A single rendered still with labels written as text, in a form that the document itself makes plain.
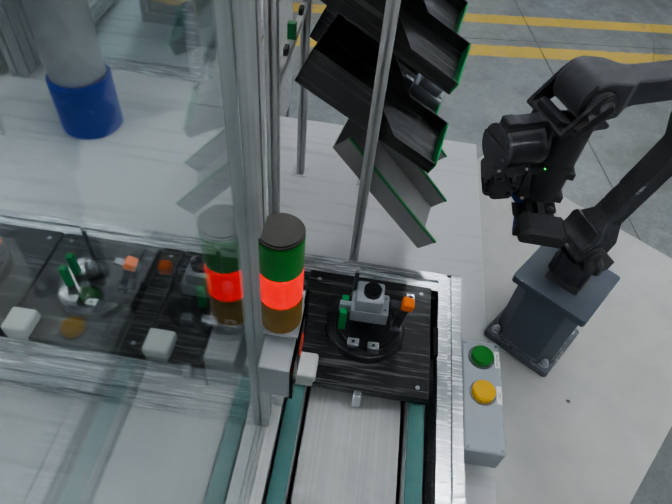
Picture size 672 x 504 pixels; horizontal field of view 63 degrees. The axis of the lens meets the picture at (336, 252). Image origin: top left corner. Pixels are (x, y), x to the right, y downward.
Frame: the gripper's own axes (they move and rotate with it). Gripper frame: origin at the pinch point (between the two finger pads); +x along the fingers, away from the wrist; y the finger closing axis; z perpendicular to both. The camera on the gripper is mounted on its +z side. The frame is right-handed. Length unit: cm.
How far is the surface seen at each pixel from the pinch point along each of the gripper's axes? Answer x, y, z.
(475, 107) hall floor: 123, -222, -35
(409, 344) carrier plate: 28.6, 6.5, 11.2
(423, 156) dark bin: 3.5, -15.4, 14.6
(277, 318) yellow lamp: -3.3, 26.6, 31.6
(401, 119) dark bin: 3.1, -24.5, 19.1
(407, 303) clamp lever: 18.1, 5.4, 13.6
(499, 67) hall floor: 123, -271, -52
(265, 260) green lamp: -13.0, 26.4, 33.0
